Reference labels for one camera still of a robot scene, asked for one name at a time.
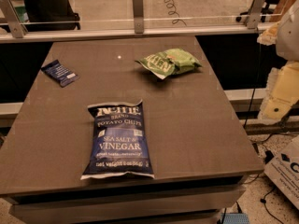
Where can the metal rail bracket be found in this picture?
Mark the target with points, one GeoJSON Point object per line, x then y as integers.
{"type": "Point", "coordinates": [11, 22]}
{"type": "Point", "coordinates": [138, 14]}
{"type": "Point", "coordinates": [255, 11]}

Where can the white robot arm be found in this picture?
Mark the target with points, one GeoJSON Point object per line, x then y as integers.
{"type": "Point", "coordinates": [287, 44]}

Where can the clear glass barrier panel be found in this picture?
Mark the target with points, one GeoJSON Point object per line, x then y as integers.
{"type": "Point", "coordinates": [118, 14]}

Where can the left metal rail bracket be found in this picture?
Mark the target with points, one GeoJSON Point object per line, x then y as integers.
{"type": "Point", "coordinates": [11, 22]}

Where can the blue sea salt vinegar chip bag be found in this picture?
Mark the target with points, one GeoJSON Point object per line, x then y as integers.
{"type": "Point", "coordinates": [119, 141]}

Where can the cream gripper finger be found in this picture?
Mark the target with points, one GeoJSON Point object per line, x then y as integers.
{"type": "Point", "coordinates": [269, 36]}
{"type": "Point", "coordinates": [282, 92]}

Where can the white cardboard box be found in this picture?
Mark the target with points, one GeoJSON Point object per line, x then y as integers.
{"type": "Point", "coordinates": [283, 171]}

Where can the green jalapeno chip bag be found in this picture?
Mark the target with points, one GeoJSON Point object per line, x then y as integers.
{"type": "Point", "coordinates": [170, 62]}

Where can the right metal rail bracket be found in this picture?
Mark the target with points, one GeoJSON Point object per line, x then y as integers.
{"type": "Point", "coordinates": [255, 11]}

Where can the blue rxbar blueberry bar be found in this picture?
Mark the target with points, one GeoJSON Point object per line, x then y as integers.
{"type": "Point", "coordinates": [59, 73]}

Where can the blue floor pedal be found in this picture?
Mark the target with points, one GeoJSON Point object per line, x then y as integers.
{"type": "Point", "coordinates": [234, 218]}

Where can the middle metal rail bracket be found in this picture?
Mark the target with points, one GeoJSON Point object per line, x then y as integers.
{"type": "Point", "coordinates": [138, 14]}

